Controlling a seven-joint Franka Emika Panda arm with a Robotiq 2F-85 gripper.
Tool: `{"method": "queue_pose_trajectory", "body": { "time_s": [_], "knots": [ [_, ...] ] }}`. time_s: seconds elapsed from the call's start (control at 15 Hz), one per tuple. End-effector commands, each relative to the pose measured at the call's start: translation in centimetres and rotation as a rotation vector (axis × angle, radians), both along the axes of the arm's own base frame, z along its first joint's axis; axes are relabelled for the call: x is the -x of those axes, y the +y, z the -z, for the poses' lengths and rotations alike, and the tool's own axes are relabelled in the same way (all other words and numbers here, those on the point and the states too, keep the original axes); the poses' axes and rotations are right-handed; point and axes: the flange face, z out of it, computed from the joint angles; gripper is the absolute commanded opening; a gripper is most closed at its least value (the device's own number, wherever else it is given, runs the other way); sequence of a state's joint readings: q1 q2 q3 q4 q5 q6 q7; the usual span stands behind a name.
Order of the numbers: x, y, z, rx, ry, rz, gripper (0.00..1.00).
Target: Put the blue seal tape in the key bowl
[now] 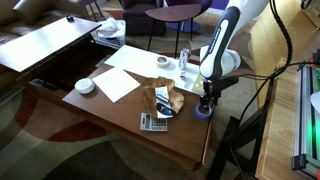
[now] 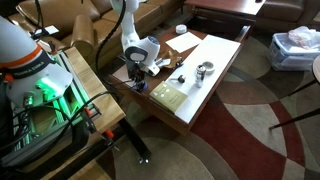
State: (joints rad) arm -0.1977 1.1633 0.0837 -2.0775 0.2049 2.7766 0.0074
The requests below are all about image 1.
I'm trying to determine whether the white crumpled bag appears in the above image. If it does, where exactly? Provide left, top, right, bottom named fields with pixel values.
left=99, top=17, right=121, bottom=36

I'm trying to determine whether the grey calculator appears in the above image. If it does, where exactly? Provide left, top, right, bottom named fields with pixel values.
left=139, top=112, right=169, bottom=132

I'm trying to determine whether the small black rectangular fob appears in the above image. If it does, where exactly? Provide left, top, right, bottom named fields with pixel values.
left=156, top=93, right=170, bottom=102

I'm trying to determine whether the dark upholstered armchair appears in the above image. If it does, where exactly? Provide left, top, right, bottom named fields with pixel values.
left=120, top=0, right=167, bottom=37

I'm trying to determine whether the white paper slip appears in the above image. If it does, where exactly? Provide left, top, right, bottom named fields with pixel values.
left=154, top=85, right=174, bottom=119

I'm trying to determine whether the beige booklet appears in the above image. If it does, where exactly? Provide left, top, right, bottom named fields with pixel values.
left=191, top=73, right=205, bottom=96

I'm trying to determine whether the aluminium rail frame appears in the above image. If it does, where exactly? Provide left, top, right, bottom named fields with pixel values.
left=291, top=63, right=320, bottom=174

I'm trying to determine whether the clear glass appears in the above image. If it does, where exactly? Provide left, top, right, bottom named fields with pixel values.
left=178, top=48, right=190, bottom=71

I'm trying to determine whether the black blue key fob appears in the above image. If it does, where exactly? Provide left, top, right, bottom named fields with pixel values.
left=156, top=102, right=176, bottom=117

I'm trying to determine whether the brown wooden coffee table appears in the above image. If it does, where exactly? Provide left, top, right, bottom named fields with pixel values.
left=17, top=36, right=214, bottom=172

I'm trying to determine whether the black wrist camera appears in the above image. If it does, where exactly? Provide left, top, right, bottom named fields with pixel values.
left=218, top=75, right=240, bottom=88

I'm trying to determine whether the raised wooden lift top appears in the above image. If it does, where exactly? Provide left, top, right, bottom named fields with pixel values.
left=0, top=16, right=103, bottom=74

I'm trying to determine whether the small white paper sheet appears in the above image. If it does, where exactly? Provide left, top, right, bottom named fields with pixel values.
left=91, top=66, right=142, bottom=104

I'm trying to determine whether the large white paper sheet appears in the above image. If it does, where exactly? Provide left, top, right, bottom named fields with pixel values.
left=104, top=44, right=201, bottom=96

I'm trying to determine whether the brown paper bag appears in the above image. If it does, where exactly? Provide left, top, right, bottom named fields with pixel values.
left=142, top=76, right=185, bottom=118

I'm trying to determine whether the brown leather sofa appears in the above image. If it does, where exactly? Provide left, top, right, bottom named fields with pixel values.
left=0, top=0, right=84, bottom=38

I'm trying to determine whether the oval brown side table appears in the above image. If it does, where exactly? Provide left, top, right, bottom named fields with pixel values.
left=145, top=3, right=203, bottom=59

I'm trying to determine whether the white bowl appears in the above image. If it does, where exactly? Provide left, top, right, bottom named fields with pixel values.
left=74, top=77, right=96, bottom=95

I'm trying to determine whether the thick black cable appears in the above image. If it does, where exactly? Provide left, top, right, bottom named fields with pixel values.
left=233, top=0, right=320, bottom=81

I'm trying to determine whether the white tape roll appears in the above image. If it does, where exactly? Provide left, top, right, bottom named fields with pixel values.
left=156, top=55, right=170, bottom=69

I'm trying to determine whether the patterned grey red rug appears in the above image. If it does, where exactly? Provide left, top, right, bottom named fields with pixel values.
left=0, top=9, right=264, bottom=180

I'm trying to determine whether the blue seal tape roll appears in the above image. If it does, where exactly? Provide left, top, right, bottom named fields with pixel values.
left=194, top=102, right=214, bottom=120

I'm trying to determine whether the white rounded object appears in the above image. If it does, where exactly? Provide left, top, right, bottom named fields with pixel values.
left=309, top=91, right=320, bottom=114

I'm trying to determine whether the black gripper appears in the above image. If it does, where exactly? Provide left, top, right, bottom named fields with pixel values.
left=200, top=79, right=222, bottom=109

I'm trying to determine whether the purple swivel chair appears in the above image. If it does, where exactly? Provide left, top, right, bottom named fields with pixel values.
left=165, top=0, right=214, bottom=33

